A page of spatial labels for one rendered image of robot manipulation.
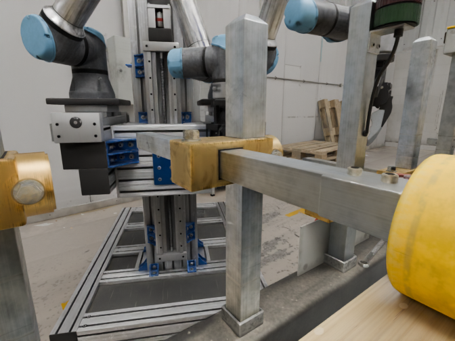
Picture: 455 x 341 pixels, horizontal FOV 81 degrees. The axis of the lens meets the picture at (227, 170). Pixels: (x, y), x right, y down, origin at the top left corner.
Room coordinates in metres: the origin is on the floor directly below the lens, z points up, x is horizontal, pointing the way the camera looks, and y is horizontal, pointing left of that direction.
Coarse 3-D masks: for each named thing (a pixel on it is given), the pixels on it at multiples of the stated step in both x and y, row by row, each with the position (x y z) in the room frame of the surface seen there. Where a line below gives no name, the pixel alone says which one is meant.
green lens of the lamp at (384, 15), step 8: (384, 8) 0.42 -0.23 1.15; (392, 8) 0.42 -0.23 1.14; (400, 8) 0.41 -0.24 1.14; (408, 8) 0.41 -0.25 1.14; (416, 8) 0.41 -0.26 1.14; (376, 16) 0.44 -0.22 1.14; (384, 16) 0.42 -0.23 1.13; (392, 16) 0.41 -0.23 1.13; (400, 16) 0.41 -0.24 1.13; (408, 16) 0.41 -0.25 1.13; (416, 16) 0.41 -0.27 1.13; (376, 24) 0.43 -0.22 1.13
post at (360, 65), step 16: (368, 0) 0.46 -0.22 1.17; (352, 16) 0.48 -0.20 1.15; (368, 16) 0.45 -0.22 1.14; (352, 32) 0.47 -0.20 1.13; (368, 32) 0.45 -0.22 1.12; (352, 48) 0.47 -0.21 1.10; (352, 64) 0.47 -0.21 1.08; (368, 64) 0.46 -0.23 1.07; (352, 80) 0.47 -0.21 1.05; (368, 80) 0.46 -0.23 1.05; (352, 96) 0.46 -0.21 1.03; (368, 96) 0.46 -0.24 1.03; (352, 112) 0.46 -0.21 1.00; (352, 128) 0.46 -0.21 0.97; (352, 144) 0.46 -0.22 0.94; (352, 160) 0.46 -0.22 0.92; (336, 224) 0.47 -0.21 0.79; (336, 240) 0.47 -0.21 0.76; (352, 240) 0.47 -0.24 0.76; (336, 256) 0.46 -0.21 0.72; (352, 256) 0.47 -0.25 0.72
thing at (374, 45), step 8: (384, 24) 0.43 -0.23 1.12; (392, 24) 0.42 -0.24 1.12; (400, 24) 0.42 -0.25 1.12; (408, 24) 0.42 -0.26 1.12; (416, 24) 0.43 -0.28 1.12; (376, 32) 0.45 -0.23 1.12; (384, 32) 0.45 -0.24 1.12; (392, 32) 0.45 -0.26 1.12; (400, 32) 0.43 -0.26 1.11; (368, 40) 0.45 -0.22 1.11; (376, 40) 0.46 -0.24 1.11; (368, 48) 0.45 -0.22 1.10; (376, 48) 0.46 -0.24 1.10; (392, 56) 0.44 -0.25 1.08; (376, 80) 0.45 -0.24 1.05; (368, 112) 0.46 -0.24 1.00; (368, 120) 0.46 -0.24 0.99; (368, 128) 0.46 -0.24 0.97
